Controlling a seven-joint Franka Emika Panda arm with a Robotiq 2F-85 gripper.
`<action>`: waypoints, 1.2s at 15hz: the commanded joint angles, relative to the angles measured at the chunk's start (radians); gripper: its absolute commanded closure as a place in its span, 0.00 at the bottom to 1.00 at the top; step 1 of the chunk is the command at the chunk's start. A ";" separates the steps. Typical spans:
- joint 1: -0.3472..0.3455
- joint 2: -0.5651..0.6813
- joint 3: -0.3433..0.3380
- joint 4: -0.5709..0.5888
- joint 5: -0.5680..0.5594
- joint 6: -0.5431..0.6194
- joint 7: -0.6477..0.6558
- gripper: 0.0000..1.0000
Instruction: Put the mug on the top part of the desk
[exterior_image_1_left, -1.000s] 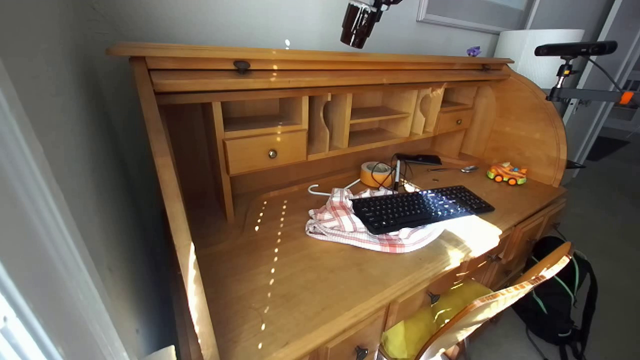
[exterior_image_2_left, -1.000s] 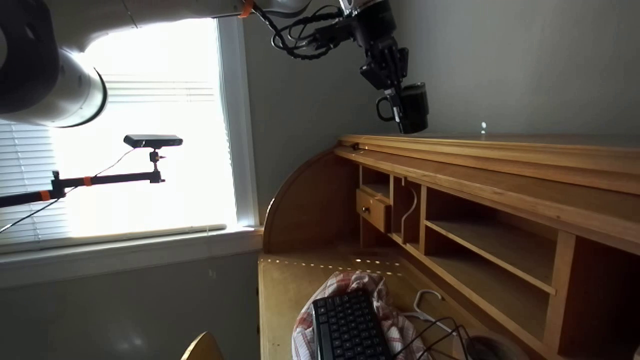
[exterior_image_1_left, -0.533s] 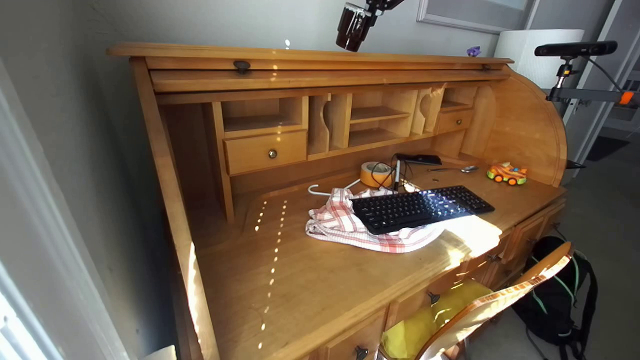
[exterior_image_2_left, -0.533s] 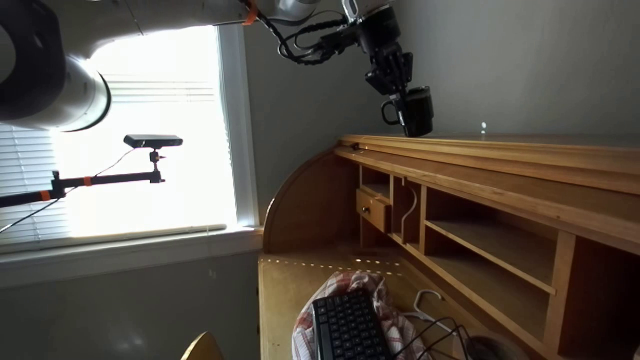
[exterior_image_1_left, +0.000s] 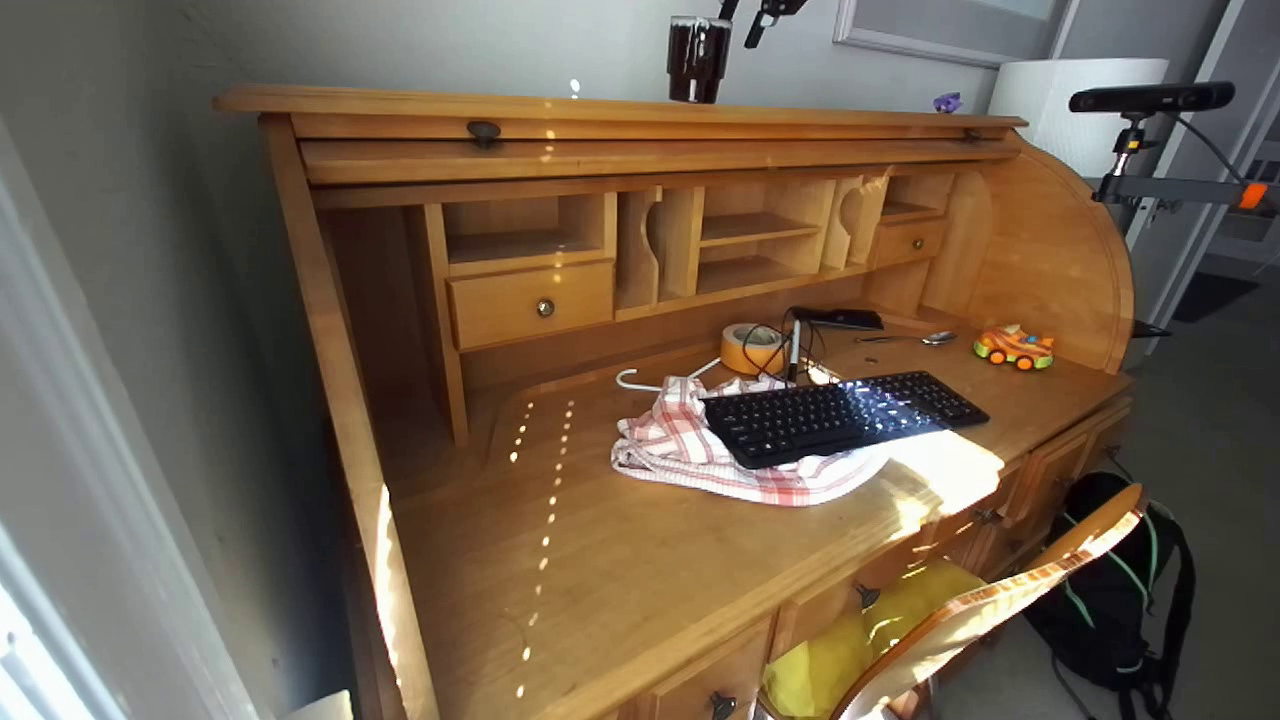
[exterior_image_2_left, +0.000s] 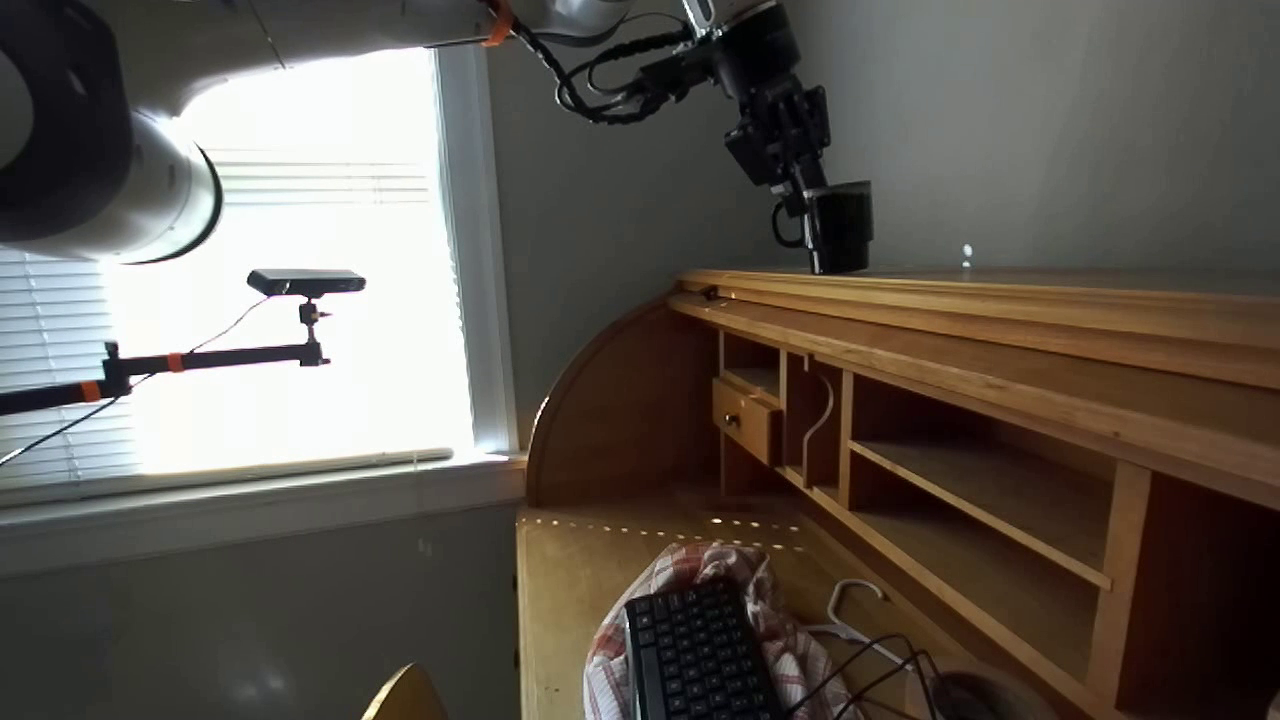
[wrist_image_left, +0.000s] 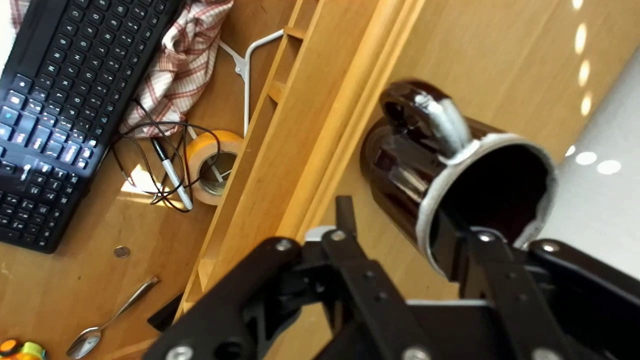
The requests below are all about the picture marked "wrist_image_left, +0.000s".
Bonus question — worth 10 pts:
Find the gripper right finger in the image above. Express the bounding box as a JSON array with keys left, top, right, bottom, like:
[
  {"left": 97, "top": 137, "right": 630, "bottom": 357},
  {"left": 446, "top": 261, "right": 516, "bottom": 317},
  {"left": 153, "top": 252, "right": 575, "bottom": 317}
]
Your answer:
[{"left": 429, "top": 207, "right": 640, "bottom": 360}]

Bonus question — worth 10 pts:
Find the roll of yellow tape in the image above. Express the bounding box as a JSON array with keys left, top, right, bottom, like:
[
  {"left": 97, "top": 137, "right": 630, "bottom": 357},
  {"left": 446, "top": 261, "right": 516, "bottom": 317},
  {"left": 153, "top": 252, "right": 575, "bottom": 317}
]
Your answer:
[{"left": 184, "top": 130, "right": 245, "bottom": 206}]

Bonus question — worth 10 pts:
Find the white marker with black cap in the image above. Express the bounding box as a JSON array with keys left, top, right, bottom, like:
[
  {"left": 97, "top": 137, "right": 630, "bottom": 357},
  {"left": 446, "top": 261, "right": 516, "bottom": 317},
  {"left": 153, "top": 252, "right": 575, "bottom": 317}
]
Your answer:
[{"left": 150, "top": 137, "right": 194, "bottom": 211}]

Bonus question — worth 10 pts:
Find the metal spoon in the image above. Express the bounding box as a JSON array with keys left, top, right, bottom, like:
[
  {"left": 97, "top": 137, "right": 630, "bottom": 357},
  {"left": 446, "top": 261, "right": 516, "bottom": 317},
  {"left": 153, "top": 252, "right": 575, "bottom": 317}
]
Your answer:
[{"left": 66, "top": 276, "right": 160, "bottom": 360}]

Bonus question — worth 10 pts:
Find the red and white checked cloth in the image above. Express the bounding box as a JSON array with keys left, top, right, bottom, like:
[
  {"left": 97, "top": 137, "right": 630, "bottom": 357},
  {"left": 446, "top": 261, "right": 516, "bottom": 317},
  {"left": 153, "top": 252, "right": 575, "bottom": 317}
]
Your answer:
[{"left": 119, "top": 0, "right": 235, "bottom": 139}]

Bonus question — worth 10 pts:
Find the black computer keyboard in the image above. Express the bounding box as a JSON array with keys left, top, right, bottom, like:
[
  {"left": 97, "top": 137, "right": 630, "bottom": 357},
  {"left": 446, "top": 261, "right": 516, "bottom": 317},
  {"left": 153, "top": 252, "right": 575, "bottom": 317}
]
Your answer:
[{"left": 0, "top": 0, "right": 187, "bottom": 255}]

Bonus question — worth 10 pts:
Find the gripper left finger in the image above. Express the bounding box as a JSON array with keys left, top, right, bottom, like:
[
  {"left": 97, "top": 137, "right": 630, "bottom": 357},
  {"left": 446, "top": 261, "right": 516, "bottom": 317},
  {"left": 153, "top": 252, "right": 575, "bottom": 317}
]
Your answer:
[{"left": 142, "top": 196, "right": 436, "bottom": 360}]

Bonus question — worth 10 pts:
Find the dark brown glossy mug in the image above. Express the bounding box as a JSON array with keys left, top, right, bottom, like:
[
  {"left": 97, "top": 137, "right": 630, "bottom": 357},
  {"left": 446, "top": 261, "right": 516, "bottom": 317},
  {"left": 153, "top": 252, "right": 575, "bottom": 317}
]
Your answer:
[{"left": 359, "top": 79, "right": 558, "bottom": 279}]

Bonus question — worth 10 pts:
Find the white plastic hanger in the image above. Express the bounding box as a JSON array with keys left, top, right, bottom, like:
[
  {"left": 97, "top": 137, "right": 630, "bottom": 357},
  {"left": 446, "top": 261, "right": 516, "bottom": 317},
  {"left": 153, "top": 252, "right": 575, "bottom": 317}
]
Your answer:
[{"left": 218, "top": 29, "right": 286, "bottom": 137}]

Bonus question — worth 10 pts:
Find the black cable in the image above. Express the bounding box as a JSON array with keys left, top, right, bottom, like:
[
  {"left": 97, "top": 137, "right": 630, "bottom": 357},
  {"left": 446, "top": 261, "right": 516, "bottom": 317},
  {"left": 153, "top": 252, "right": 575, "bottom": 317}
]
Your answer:
[{"left": 110, "top": 99, "right": 224, "bottom": 214}]

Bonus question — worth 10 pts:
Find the orange and yellow toy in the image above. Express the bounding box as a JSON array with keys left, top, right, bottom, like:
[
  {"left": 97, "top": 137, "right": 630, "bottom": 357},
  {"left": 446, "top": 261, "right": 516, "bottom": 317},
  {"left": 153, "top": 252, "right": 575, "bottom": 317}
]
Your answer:
[{"left": 0, "top": 338, "right": 47, "bottom": 360}]

